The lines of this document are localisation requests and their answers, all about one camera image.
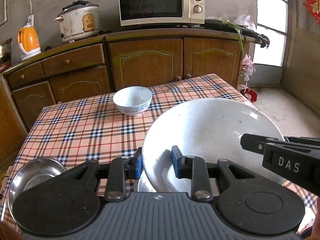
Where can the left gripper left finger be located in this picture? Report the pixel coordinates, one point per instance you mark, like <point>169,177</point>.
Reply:
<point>120,170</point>

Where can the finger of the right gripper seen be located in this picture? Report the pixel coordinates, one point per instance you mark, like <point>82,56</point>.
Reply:
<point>256,143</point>

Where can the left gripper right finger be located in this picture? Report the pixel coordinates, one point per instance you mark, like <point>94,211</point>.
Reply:
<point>195,169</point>

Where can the large steel plate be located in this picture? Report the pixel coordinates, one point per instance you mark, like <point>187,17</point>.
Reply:
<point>144,184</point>

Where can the white ceramic bowl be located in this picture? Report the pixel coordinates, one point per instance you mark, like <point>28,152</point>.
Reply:
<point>206,128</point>

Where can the blue patterned ceramic bowl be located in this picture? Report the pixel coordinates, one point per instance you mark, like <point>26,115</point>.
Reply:
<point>133,101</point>

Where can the small steel plate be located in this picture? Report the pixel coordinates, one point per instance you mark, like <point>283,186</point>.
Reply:
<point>31,174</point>

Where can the person's right hand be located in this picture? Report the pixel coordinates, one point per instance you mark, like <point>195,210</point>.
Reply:
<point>315,235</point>

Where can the red gift bag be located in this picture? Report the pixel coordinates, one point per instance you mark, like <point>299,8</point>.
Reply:
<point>248,93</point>

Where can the plaid tablecloth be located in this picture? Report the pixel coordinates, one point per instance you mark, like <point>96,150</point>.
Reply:
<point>86,135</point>

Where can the wooden kitchen cabinet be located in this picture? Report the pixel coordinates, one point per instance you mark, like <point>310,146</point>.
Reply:
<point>108,63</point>

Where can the black tray on counter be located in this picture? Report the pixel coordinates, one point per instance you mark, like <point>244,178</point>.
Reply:
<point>227,26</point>

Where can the white plastic bag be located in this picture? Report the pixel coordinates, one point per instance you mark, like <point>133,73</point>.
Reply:
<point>245,21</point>

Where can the red fu character poster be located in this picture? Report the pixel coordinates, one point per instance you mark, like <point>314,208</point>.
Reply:
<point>312,7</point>

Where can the white rice cooker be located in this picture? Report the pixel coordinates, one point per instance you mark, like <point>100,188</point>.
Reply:
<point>78,20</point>

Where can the induction cooker red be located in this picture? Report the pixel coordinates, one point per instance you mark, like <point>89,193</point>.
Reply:
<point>5,65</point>

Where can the orange electric kettle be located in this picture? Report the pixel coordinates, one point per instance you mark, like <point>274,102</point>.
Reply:
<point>28,42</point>

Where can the steel pot with lid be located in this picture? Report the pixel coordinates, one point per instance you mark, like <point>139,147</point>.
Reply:
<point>5,50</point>

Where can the cream microwave oven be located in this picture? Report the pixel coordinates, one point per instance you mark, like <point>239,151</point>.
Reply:
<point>141,12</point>

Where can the white power strip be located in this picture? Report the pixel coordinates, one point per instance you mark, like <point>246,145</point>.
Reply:
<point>30,20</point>

